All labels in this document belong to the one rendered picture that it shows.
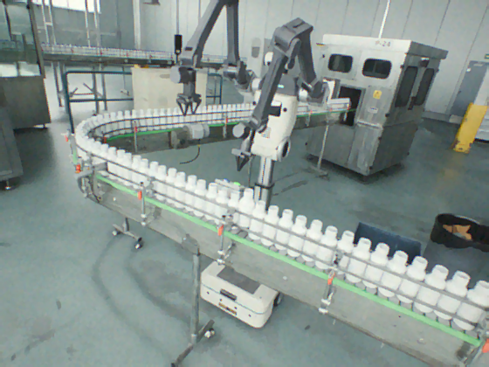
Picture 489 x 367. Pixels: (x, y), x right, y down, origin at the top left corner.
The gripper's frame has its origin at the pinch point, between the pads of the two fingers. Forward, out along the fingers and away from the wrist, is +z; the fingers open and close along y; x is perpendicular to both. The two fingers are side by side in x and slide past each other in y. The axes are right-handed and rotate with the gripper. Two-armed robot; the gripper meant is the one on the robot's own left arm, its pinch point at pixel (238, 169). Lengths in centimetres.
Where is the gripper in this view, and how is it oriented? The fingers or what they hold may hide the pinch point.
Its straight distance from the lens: 141.2
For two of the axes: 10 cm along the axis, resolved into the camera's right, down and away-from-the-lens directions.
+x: 4.2, 0.0, 9.1
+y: 8.6, 3.1, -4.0
